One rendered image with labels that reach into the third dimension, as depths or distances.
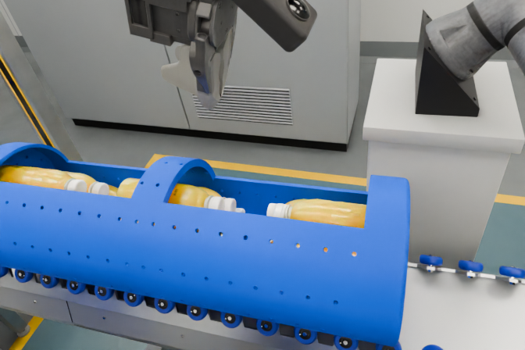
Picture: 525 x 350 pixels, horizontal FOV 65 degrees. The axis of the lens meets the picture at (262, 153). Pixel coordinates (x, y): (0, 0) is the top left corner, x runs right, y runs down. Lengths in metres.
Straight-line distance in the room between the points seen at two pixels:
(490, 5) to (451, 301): 0.59
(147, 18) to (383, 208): 0.44
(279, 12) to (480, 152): 0.73
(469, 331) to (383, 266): 0.33
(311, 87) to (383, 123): 1.42
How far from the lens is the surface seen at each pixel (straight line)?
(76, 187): 0.94
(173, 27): 0.39
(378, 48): 3.59
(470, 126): 0.98
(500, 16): 0.95
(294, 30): 0.34
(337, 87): 2.32
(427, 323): 0.91
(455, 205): 1.12
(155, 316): 0.98
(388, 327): 0.69
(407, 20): 3.50
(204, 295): 0.75
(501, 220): 2.39
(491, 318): 0.95
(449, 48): 0.95
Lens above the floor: 1.72
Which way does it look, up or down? 40 degrees down
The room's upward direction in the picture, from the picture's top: 10 degrees counter-clockwise
